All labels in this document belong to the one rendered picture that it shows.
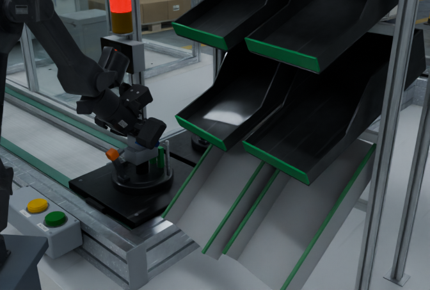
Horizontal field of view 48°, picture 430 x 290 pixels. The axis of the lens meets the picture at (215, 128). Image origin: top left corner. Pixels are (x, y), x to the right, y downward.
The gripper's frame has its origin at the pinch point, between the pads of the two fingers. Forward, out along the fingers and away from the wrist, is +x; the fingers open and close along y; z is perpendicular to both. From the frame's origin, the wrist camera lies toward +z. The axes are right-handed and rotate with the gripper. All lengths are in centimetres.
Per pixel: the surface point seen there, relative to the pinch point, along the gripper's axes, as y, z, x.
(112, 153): -0.8, -7.2, -5.1
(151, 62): 98, 50, 73
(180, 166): -1.7, -0.4, 14.4
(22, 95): 78, -1, 16
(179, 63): 82, 53, 73
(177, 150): 4.9, 3.7, 18.0
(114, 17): 18.3, 21.1, -10.6
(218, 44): -31.6, 10.9, -27.1
